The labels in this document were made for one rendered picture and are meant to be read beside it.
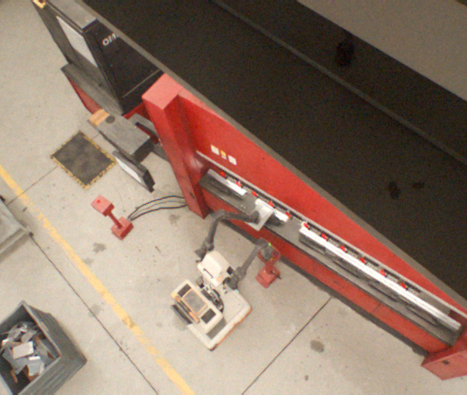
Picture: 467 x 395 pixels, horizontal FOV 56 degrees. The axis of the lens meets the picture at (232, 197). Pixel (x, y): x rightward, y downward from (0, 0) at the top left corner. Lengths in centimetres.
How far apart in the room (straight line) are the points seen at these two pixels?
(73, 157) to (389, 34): 656
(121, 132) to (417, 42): 399
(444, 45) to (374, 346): 513
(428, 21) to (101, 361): 543
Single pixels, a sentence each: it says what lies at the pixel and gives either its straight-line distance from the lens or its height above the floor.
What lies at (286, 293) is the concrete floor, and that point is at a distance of 532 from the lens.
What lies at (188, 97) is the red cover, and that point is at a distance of 379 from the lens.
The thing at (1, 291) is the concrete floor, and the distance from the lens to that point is 633.
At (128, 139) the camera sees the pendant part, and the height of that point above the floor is 195.
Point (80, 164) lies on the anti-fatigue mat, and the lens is 663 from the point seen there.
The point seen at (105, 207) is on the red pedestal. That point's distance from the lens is 520.
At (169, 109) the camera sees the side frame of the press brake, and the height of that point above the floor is 223.
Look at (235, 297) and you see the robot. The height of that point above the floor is 28.
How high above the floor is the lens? 515
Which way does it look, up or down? 63 degrees down
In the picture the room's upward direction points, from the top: 11 degrees counter-clockwise
